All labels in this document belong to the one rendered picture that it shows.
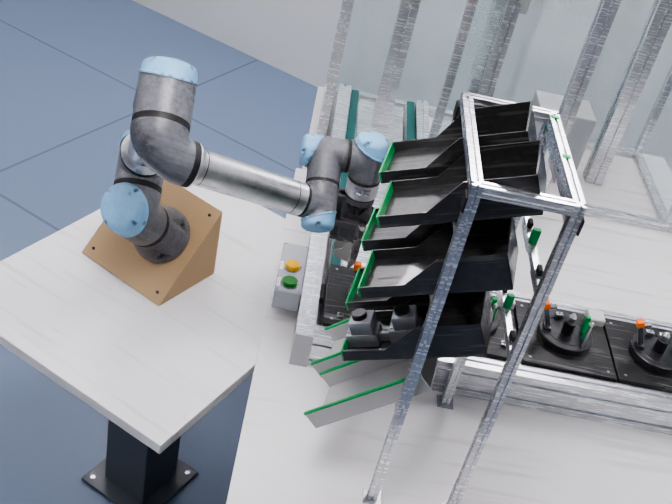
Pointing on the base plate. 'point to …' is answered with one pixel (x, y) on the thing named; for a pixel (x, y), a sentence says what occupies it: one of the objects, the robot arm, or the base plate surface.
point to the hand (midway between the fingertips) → (351, 263)
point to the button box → (288, 298)
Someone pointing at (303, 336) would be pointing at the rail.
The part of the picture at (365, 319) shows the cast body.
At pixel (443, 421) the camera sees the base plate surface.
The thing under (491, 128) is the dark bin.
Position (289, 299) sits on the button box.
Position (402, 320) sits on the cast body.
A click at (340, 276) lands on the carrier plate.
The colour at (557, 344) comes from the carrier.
